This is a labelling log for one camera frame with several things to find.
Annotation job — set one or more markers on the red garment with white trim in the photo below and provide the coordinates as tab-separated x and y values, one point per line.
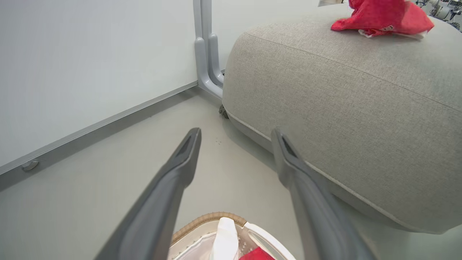
382	17

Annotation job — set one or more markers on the grey partition post foot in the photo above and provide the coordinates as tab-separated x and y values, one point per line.
208	50

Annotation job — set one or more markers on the white cloth garment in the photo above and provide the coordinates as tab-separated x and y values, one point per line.
225	240

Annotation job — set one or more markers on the grey sofa caster foot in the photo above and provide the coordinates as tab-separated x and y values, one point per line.
223	111

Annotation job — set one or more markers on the red cloth garment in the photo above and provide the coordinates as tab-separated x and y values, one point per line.
256	254

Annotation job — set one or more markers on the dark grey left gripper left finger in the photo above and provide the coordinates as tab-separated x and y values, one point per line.
151	213

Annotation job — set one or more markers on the grey partition base rail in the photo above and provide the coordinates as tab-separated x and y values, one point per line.
90	135

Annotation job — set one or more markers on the white laundry basket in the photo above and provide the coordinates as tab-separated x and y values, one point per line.
234	240

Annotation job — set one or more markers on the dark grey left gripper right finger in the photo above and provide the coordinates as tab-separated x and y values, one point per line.
317	216

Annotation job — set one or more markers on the grey fabric ottoman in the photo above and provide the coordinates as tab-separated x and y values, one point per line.
353	115

